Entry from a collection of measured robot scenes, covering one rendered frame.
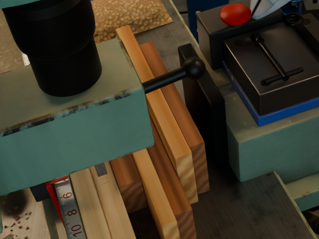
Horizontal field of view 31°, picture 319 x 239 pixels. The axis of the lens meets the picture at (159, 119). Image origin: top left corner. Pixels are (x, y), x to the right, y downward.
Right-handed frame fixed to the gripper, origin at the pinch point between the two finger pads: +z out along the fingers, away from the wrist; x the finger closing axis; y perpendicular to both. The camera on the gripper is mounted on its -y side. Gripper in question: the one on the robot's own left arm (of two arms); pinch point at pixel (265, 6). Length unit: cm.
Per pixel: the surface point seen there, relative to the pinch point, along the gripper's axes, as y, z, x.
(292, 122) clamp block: -1.2, 6.1, 10.1
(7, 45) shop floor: -18, 107, -149
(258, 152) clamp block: 0.8, 9.9, 10.4
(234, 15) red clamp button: 3.4, 1.2, 0.7
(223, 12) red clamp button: 3.9, 1.6, -0.4
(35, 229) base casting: 14.5, 33.8, 0.1
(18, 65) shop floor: -19, 106, -135
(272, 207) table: -0.8, 13.2, 14.2
